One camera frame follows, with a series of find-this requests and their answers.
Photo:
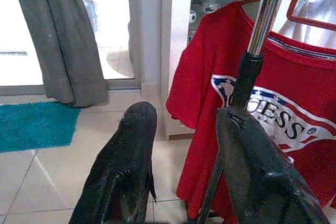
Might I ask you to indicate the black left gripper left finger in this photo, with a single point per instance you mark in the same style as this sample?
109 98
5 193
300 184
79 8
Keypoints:
123 169

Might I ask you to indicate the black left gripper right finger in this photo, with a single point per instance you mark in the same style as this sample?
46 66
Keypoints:
257 171

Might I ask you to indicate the red plastic hanger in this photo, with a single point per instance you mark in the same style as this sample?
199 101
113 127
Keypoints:
309 22

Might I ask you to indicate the teal floor mat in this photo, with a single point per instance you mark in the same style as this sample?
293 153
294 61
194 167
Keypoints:
34 127

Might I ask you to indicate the red printed T-shirt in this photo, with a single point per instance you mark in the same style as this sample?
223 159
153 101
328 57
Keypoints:
210 56

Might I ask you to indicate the white sliding glass door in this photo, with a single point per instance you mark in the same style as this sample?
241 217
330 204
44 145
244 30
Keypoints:
151 37

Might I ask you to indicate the grey curtain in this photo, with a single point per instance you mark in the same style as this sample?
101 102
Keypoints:
60 37

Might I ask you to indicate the white T-shirt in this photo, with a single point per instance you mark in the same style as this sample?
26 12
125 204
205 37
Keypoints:
317 37

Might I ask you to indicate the chrome clothes rack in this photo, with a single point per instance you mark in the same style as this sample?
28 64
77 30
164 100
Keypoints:
265 11

